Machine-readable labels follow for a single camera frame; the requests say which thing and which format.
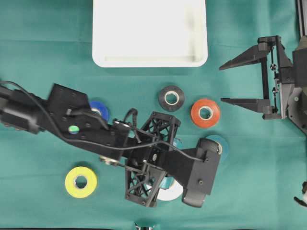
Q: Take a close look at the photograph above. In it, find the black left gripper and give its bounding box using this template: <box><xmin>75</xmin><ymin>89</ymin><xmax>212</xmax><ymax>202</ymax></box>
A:
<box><xmin>123</xmin><ymin>112</ymin><xmax>182</xmax><ymax>207</ymax></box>

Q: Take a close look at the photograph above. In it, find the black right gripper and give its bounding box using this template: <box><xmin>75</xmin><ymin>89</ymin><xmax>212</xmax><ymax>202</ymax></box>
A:
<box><xmin>219</xmin><ymin>35</ymin><xmax>298</xmax><ymax>119</ymax></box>

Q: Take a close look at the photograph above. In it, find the white tape roll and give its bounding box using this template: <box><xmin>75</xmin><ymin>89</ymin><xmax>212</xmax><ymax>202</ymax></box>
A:
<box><xmin>157</xmin><ymin>180</ymin><xmax>183</xmax><ymax>201</ymax></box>

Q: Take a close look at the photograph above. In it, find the orange tape roll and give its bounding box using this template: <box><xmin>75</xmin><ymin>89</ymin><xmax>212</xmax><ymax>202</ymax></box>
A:
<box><xmin>190</xmin><ymin>99</ymin><xmax>221</xmax><ymax>128</ymax></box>

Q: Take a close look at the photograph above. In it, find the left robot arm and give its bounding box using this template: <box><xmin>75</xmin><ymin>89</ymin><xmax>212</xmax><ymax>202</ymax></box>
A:
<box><xmin>0</xmin><ymin>81</ymin><xmax>184</xmax><ymax>207</ymax></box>

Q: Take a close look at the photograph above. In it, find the teal green tape roll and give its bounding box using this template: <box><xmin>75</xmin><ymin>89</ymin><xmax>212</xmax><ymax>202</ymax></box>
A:
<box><xmin>206</xmin><ymin>135</ymin><xmax>229</xmax><ymax>161</ymax></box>

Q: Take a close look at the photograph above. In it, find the black tape roll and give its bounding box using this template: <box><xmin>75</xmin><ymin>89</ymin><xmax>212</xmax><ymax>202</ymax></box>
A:
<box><xmin>158</xmin><ymin>85</ymin><xmax>185</xmax><ymax>112</ymax></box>

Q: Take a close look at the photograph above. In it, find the blue tape roll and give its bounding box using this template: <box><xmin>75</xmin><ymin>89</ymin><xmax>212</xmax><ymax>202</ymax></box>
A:
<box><xmin>89</xmin><ymin>101</ymin><xmax>109</xmax><ymax>121</ymax></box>

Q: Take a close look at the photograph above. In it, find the yellow tape roll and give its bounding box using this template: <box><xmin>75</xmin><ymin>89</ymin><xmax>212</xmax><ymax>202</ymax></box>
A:
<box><xmin>65</xmin><ymin>166</ymin><xmax>98</xmax><ymax>198</ymax></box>

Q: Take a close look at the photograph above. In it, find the white plastic case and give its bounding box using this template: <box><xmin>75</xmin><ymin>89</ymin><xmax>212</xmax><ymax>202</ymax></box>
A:
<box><xmin>92</xmin><ymin>0</ymin><xmax>208</xmax><ymax>68</ymax></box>

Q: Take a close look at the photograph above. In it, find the green table cloth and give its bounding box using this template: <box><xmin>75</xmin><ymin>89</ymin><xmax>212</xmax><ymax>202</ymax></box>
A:
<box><xmin>0</xmin><ymin>0</ymin><xmax>307</xmax><ymax>230</ymax></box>

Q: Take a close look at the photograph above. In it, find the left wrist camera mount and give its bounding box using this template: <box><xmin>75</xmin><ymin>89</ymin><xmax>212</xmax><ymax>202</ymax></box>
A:
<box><xmin>162</xmin><ymin>138</ymin><xmax>222</xmax><ymax>207</ymax></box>

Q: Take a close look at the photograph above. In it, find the black and white cable clip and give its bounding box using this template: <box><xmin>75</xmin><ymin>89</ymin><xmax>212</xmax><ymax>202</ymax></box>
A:
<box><xmin>294</xmin><ymin>181</ymin><xmax>307</xmax><ymax>207</ymax></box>

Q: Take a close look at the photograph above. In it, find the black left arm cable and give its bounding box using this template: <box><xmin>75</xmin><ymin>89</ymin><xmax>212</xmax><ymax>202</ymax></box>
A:
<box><xmin>0</xmin><ymin>80</ymin><xmax>207</xmax><ymax>162</ymax></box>

